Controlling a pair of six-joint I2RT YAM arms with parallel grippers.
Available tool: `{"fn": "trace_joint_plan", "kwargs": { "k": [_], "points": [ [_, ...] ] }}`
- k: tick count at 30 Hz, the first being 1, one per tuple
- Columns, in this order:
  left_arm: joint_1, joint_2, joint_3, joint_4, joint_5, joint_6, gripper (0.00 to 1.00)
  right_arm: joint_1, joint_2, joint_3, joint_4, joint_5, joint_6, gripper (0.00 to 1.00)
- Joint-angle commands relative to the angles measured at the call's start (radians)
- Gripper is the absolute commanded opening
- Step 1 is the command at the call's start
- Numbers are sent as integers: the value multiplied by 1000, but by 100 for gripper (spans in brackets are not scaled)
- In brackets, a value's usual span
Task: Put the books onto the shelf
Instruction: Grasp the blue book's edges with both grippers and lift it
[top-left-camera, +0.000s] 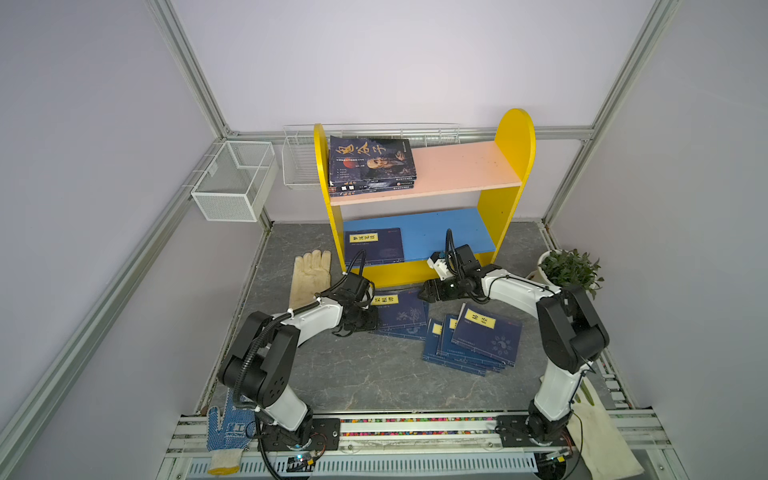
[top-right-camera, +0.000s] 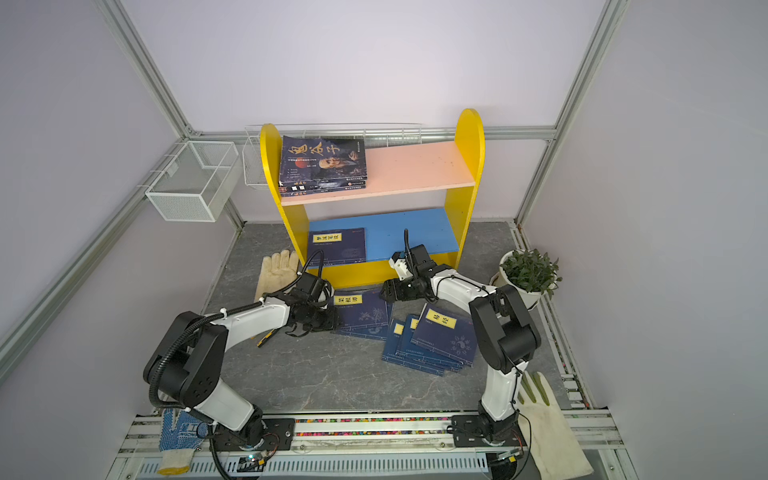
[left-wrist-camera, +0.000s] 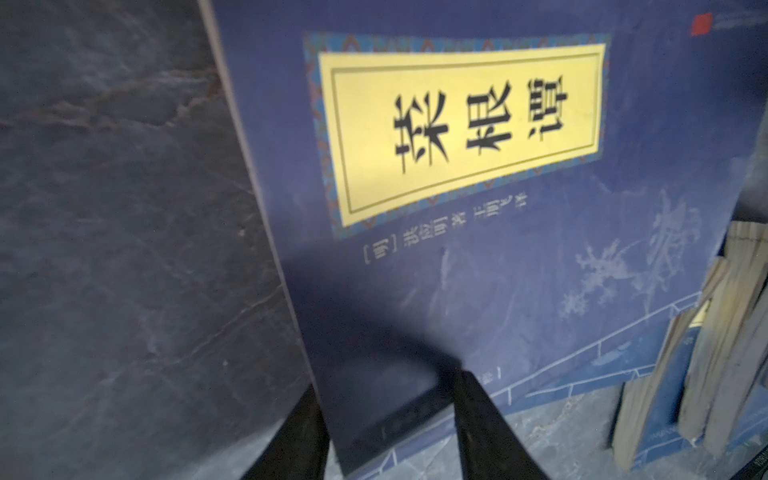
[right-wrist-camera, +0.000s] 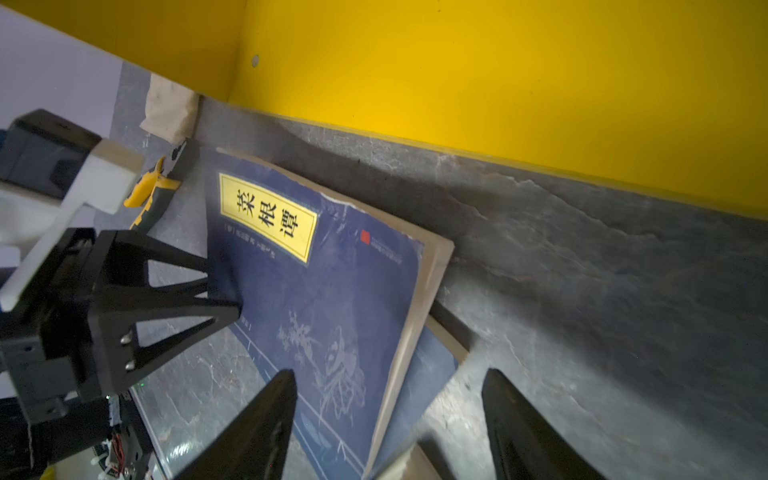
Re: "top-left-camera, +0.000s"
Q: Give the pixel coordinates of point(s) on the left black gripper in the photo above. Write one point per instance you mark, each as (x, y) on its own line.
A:
(371, 324)

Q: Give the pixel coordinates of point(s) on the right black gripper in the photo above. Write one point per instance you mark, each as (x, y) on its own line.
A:
(434, 291)

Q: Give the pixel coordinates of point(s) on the separate blue yellow-label book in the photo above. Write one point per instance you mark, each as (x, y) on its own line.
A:
(381, 246)

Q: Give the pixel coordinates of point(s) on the dark wolf cover book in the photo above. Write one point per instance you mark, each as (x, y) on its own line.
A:
(377, 183)

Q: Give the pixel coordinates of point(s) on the purple book with old man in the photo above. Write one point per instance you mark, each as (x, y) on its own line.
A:
(352, 190)

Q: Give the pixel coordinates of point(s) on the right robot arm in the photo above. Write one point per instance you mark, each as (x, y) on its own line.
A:
(571, 331)

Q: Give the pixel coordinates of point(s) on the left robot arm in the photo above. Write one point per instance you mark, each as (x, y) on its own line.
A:
(258, 364)

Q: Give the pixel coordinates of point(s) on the beige work glove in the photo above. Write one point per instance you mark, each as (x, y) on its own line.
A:
(311, 275)

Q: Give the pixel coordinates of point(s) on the yellow wooden bookshelf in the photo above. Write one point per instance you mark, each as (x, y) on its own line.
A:
(498, 170)

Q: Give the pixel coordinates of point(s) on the potted green plant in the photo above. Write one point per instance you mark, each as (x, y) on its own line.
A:
(568, 268)

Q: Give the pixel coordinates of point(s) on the white mesh basket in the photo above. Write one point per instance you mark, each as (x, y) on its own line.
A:
(236, 183)

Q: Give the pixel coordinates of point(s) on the blue knit glove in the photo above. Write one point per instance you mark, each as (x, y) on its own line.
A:
(229, 432)

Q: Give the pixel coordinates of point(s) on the white cloth glove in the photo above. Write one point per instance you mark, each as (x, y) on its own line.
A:
(605, 452)

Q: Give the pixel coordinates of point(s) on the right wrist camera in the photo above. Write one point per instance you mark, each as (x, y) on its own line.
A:
(440, 265)

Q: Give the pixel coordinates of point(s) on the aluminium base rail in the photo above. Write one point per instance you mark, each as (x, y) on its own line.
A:
(420, 446)

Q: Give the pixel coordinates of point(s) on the white wire rack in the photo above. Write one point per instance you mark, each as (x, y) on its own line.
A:
(298, 153)

